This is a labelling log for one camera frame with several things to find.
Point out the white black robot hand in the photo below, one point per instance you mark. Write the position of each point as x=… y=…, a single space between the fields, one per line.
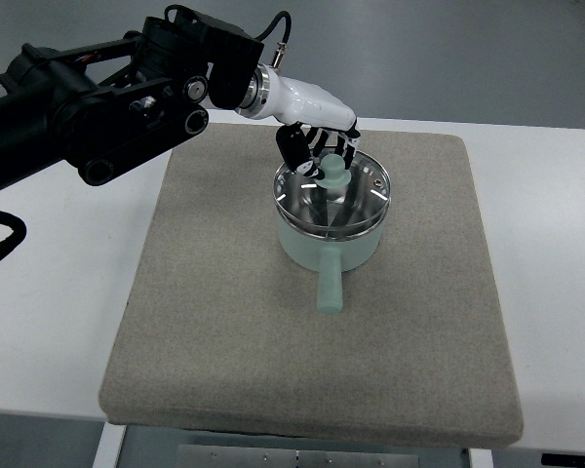
x=309 y=116

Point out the glass lid with green knob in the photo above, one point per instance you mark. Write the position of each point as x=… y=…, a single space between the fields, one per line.
x=346 y=203

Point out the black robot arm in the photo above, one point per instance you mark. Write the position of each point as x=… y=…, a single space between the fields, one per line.
x=108 y=108

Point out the mint green saucepan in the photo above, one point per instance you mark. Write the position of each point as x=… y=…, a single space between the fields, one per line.
x=329 y=258

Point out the beige felt mat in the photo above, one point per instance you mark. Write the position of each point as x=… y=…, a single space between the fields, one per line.
x=222 y=333

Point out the grey metal plate under table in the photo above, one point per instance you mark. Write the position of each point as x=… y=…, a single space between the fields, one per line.
x=227 y=457

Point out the black object at bottom right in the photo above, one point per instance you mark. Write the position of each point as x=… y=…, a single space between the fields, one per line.
x=562 y=460

